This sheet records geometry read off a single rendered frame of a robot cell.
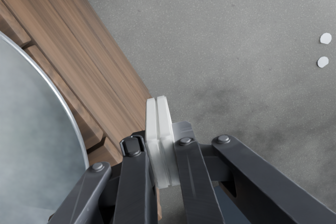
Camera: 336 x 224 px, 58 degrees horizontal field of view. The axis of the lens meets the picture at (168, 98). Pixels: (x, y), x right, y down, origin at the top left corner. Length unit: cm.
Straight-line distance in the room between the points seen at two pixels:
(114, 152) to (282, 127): 49
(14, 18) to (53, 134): 9
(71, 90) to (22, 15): 7
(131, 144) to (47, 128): 10
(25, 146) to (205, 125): 45
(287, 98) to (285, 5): 19
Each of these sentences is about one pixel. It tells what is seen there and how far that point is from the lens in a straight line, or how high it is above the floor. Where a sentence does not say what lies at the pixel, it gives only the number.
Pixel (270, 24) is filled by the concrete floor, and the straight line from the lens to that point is 63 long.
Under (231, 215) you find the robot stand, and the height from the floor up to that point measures 10.
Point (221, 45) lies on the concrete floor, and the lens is 60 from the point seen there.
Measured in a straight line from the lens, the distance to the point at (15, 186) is 27.
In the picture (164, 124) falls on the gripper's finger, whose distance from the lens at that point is 17.
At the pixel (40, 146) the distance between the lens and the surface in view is 25.
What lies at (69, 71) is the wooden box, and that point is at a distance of 28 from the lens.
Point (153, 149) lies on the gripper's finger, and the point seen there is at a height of 44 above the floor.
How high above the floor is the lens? 58
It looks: 71 degrees down
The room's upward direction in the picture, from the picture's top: 168 degrees clockwise
